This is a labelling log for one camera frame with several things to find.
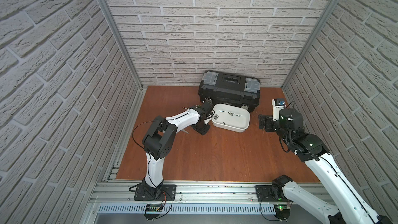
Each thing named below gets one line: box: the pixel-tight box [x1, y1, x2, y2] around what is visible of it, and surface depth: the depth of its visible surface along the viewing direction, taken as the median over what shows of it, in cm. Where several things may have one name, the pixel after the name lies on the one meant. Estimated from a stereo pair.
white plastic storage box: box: [211, 103, 251, 133], surface depth 102 cm
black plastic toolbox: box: [197, 70, 261, 112], surface depth 100 cm
